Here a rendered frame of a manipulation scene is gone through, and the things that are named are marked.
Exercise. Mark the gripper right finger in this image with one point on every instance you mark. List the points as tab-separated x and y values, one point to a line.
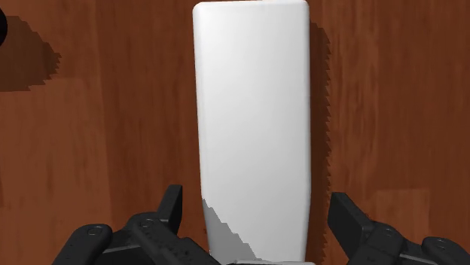
371	235

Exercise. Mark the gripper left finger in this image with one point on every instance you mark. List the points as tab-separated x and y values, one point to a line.
154	235

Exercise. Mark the white flat rectangular slab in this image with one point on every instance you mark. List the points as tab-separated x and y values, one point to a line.
253	128

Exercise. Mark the black round object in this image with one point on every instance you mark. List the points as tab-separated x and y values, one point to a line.
2	27

